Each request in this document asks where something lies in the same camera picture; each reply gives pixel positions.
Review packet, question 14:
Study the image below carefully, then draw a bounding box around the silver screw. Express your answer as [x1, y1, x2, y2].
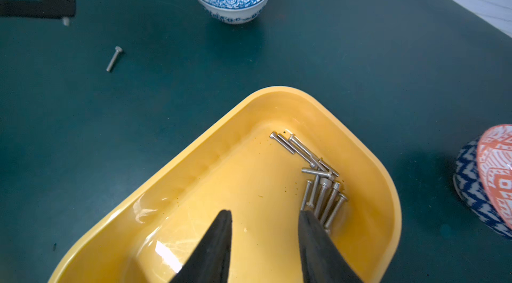
[106, 46, 123, 72]

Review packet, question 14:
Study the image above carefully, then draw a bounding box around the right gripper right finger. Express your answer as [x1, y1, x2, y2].
[298, 210, 361, 282]

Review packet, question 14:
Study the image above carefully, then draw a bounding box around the yellow plastic storage box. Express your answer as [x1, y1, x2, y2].
[50, 87, 402, 282]

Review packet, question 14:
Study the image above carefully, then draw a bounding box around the green mat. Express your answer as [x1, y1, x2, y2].
[1, 0, 511, 282]

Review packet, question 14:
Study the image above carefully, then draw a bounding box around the pile of silver screws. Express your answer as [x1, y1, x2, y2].
[269, 132, 349, 234]

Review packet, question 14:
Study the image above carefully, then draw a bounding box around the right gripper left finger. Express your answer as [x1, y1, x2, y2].
[170, 210, 232, 283]

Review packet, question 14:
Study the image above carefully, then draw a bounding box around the red white patterned bowl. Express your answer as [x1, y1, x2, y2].
[453, 124, 511, 240]

